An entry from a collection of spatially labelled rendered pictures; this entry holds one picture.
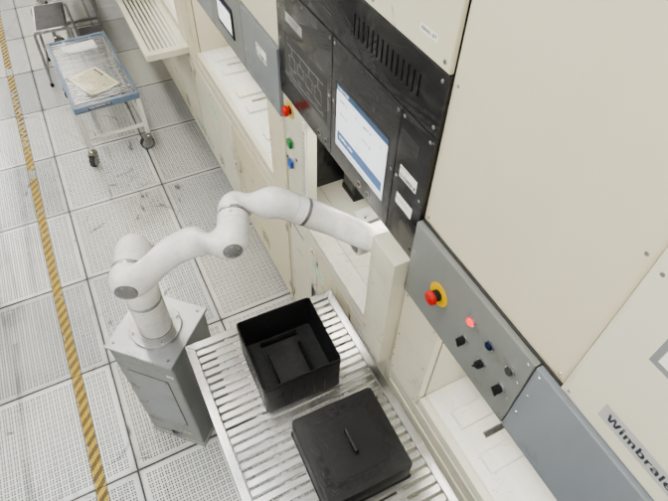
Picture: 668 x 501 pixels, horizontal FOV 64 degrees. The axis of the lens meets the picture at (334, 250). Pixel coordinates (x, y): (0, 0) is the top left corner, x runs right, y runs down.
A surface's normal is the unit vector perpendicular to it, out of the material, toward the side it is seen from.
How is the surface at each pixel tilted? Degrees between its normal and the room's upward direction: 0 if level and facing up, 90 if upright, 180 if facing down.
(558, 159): 90
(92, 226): 0
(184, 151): 0
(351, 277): 0
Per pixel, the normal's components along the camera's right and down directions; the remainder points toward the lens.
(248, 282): 0.02, -0.65
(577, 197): -0.89, 0.33
